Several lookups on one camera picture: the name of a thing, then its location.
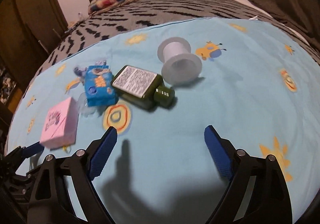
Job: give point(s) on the white plastic spool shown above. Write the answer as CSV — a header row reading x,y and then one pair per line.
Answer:
x,y
180,66

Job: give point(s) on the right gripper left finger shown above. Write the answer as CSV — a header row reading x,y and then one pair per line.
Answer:
x,y
50,201

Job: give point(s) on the clear plastic wrapper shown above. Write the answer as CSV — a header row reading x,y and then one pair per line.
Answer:
x,y
84,109

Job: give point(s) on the grey black striped blanket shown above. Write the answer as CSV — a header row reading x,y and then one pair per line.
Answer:
x,y
146,13

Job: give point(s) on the blue snack packet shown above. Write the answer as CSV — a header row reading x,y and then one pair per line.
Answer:
x,y
98,88

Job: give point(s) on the light blue cartoon sheet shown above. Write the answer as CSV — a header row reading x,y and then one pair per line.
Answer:
x,y
261,93

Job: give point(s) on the small purple toy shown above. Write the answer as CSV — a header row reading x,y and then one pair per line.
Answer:
x,y
81,71

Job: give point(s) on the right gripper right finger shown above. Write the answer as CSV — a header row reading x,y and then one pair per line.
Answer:
x,y
257,191

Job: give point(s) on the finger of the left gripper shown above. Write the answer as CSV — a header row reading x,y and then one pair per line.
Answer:
x,y
32,150

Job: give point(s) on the pink gift box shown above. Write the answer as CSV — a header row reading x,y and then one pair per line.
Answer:
x,y
60,125

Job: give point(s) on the brown wooden wardrobe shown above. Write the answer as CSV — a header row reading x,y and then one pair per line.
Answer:
x,y
30,31

